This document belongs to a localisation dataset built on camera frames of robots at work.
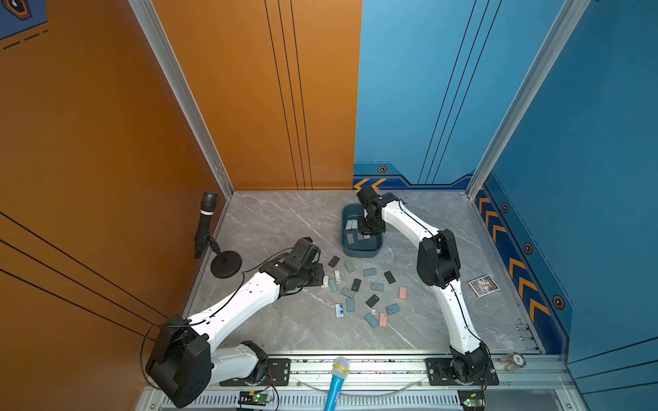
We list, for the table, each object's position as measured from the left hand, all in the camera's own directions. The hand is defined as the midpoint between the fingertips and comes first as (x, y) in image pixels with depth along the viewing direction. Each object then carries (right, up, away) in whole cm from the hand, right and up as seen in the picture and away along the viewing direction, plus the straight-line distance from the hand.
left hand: (322, 270), depth 84 cm
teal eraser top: (+17, -3, +10) cm, 20 cm away
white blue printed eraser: (+6, -13, +1) cm, 15 cm away
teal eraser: (+4, -7, +7) cm, 10 cm away
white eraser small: (+5, -3, +9) cm, 11 cm away
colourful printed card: (+57, -6, +5) cm, 57 cm away
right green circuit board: (+43, -34, -13) cm, 56 cm away
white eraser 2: (+1, -5, +7) cm, 9 cm away
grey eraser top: (+10, -1, +12) cm, 16 cm away
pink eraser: (+28, -9, +5) cm, 30 cm away
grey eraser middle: (+9, -9, +5) cm, 13 cm away
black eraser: (+4, +1, +13) cm, 13 cm away
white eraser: (+10, +14, +22) cm, 28 cm away
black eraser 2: (+12, -7, +8) cm, 16 cm away
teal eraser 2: (+10, -12, +3) cm, 16 cm away
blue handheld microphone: (+6, -25, -14) cm, 29 cm away
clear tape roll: (+54, -22, -14) cm, 60 cm away
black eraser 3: (+17, -11, +3) cm, 21 cm away
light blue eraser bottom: (+16, -16, -1) cm, 23 cm away
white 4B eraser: (+12, +15, +10) cm, 21 cm away
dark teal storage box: (+11, +7, +18) cm, 22 cm away
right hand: (+16, +12, +18) cm, 27 cm away
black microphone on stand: (-37, 0, +10) cm, 38 cm away
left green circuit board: (-16, -32, -14) cm, 38 cm away
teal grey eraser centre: (+20, -7, +6) cm, 22 cm away
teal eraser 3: (+24, -13, +1) cm, 27 cm away
